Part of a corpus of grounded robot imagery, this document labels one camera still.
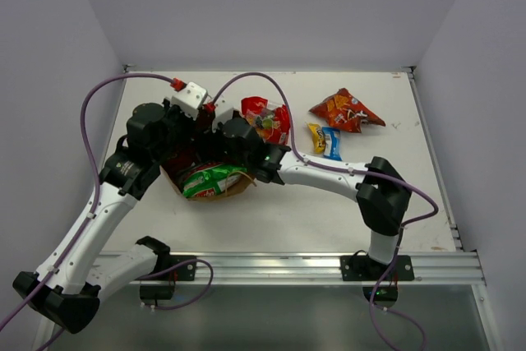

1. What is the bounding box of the red KitKat candy pack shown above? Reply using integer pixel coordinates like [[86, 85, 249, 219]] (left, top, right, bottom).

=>
[[162, 146, 198, 180]]

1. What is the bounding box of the red Skittles candy pack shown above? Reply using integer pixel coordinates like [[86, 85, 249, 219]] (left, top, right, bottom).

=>
[[241, 96, 291, 145]]

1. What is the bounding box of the brown paper bag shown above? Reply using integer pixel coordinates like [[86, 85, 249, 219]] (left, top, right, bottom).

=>
[[160, 98, 258, 202]]

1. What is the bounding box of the green chip bag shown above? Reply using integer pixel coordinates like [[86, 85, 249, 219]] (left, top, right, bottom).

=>
[[179, 162, 246, 199]]

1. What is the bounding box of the yellow M&M candy pack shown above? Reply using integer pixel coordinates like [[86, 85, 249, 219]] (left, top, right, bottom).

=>
[[307, 122, 326, 155]]

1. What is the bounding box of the blue white snack pack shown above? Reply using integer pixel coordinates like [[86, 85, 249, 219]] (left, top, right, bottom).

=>
[[321, 127, 342, 161]]

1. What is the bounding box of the red Doritos chip bag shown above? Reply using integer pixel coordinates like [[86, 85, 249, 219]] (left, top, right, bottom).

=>
[[309, 88, 385, 133]]

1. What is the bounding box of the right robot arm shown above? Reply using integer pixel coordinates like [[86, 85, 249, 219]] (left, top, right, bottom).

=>
[[196, 118, 412, 279]]

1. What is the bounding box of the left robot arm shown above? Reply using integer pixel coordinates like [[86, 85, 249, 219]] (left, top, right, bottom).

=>
[[12, 100, 195, 334]]

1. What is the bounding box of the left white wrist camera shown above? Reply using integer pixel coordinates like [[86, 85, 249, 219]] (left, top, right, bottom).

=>
[[170, 78, 208, 120]]

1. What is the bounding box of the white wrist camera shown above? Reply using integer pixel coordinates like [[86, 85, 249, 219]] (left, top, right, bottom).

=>
[[203, 96, 238, 132], [170, 78, 208, 120]]

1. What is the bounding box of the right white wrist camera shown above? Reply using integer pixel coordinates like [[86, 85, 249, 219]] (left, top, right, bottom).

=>
[[203, 96, 238, 132]]

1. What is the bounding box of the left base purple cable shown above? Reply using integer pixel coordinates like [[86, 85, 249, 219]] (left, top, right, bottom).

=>
[[141, 257, 216, 312]]

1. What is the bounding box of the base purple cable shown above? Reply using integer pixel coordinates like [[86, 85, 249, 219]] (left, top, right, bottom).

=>
[[141, 257, 216, 312], [369, 272, 427, 351]]

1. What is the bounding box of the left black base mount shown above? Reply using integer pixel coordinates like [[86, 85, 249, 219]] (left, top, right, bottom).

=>
[[139, 254, 196, 306]]

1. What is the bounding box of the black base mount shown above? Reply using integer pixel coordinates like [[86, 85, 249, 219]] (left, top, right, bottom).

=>
[[139, 254, 196, 306], [339, 250, 415, 307]]

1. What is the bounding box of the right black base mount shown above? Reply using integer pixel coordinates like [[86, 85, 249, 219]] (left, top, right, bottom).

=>
[[339, 250, 415, 307]]

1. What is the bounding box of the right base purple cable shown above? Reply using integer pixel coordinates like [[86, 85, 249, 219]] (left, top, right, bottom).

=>
[[369, 272, 427, 351]]

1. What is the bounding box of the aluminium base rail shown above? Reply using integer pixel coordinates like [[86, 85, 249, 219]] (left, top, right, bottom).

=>
[[195, 252, 485, 286]]

